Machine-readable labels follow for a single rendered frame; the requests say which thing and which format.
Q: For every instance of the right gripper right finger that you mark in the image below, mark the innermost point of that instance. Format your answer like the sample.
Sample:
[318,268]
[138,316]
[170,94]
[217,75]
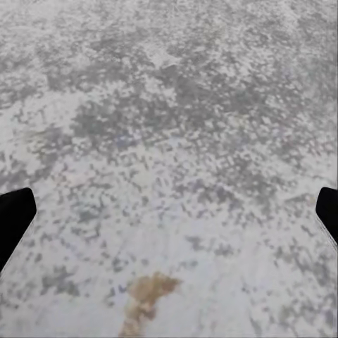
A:
[327,210]

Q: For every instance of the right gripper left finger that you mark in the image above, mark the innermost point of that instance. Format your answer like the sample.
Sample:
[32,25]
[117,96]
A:
[17,210]

